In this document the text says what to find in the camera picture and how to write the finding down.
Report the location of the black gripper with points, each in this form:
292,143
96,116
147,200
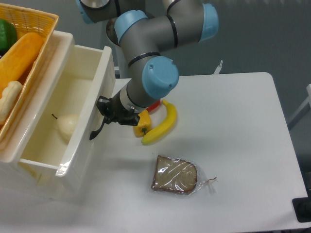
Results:
113,111

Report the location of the black top drawer handle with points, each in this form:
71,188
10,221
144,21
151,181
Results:
95,133

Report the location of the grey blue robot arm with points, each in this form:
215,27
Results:
142,40

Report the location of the white drawer cabinet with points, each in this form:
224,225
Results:
31,150

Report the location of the yellow bell pepper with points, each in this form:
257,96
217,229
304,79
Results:
144,125

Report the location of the pale toy pear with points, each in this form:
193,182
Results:
66,125

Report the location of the red bell pepper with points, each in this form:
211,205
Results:
154,106

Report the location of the yellow banana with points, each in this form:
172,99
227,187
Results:
164,127

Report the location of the bagged bread slice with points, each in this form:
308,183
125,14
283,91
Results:
178,176

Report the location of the pale toy peanut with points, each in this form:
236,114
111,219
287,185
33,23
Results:
8,98

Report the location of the orange bread loaf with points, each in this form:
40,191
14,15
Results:
19,57

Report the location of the yellow woven basket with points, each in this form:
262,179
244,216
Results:
26,20

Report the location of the green bell pepper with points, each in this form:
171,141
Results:
8,36

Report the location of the black device at edge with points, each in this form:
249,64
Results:
302,209

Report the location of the white bracket behind table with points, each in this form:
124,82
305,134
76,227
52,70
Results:
218,68

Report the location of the white frame at right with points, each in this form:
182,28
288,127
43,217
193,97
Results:
301,111

